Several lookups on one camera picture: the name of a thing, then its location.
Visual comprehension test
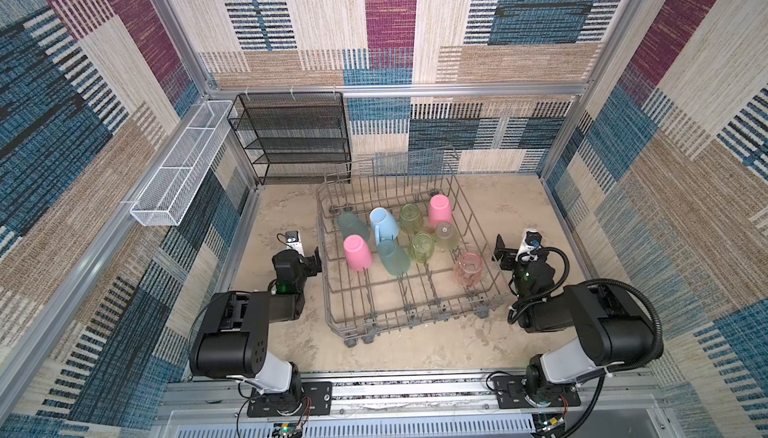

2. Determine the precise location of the pink translucent cup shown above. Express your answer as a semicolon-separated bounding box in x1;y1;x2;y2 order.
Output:
454;252;483;288

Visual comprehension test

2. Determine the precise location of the magenta pink cup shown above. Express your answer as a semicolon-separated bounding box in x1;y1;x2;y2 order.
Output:
343;235;373;272

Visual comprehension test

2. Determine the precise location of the teal translucent cup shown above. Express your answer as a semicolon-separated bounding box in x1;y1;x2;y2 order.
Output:
337;211;370;241

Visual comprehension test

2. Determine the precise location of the yellow-green translucent cup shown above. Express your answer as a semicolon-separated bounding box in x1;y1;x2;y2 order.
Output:
434;222;461;253

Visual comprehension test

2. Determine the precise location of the pink plastic cup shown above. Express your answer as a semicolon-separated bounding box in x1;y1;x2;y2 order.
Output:
428;194;453;229

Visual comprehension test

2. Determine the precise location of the light blue mug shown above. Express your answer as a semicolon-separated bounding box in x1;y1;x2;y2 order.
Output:
369;207;400;245

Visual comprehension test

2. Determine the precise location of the green translucent cup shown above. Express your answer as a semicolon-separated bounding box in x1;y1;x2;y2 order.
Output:
399;203;424;236

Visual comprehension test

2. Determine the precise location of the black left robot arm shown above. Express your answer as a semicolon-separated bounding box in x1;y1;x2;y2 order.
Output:
189;248;322;416

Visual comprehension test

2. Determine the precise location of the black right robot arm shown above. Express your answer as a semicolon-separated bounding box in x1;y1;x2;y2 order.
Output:
487;230;664;409

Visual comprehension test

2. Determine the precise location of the black mesh shelf unit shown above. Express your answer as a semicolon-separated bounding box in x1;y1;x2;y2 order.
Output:
229;92;352;185

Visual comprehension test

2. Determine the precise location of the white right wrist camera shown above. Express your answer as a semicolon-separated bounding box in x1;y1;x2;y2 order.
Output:
516;229;542;262

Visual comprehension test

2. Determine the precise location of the grey wire dish rack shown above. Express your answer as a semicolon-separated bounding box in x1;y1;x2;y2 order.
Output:
317;147;510;347

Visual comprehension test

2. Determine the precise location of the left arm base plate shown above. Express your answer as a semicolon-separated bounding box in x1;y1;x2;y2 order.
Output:
246;381;333;419

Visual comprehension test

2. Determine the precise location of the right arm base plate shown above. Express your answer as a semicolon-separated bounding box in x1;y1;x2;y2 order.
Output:
486;373;582;409

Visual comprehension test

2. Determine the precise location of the white wire wall basket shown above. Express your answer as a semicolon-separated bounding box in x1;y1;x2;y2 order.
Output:
130;101;233;227

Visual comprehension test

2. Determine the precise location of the black corrugated cable conduit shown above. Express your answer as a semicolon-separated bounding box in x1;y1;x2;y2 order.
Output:
506;245;665;364

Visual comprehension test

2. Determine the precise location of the aluminium front rail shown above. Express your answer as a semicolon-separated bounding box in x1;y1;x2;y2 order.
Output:
155;367;667;438

